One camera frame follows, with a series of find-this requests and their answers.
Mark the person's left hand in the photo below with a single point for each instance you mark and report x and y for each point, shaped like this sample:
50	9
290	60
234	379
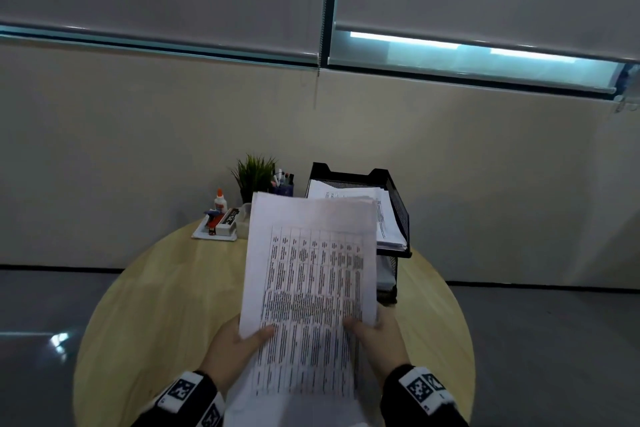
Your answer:
230	351

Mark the red stapler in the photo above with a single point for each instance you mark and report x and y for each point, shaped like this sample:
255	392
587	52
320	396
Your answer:
215	224

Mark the window with black frame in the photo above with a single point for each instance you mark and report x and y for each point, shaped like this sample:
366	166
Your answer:
475	64

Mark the white box black label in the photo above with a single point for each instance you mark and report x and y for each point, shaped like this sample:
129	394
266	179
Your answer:
227	221

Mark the person's right hand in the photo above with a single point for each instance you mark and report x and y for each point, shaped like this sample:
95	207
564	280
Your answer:
385	346

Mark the black mesh paper tray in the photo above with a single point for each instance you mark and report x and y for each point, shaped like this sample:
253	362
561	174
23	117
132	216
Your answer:
400	211

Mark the small blue tool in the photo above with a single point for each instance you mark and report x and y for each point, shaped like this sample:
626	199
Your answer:
212	213

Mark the black left wrist band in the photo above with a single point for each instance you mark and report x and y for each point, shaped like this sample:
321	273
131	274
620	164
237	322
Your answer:
150	414

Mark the clear plastic box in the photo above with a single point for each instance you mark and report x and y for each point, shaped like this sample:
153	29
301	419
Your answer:
243	221

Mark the bunch of marker pens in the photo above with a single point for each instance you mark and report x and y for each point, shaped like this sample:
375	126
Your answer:
281	177

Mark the black wrist band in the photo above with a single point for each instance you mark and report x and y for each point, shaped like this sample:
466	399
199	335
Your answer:
395	406
150	414

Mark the white tray with stapler items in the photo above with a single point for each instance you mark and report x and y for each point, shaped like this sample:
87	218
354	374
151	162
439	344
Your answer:
200	235

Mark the white glue bottle orange cap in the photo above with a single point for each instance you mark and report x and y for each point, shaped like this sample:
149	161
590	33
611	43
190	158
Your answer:
220	202

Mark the green potted plant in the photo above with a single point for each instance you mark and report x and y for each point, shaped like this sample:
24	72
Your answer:
254	174

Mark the black right wrist band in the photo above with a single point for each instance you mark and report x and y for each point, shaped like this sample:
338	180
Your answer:
395	406

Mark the round wooden table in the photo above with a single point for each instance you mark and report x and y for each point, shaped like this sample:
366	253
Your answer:
160	301

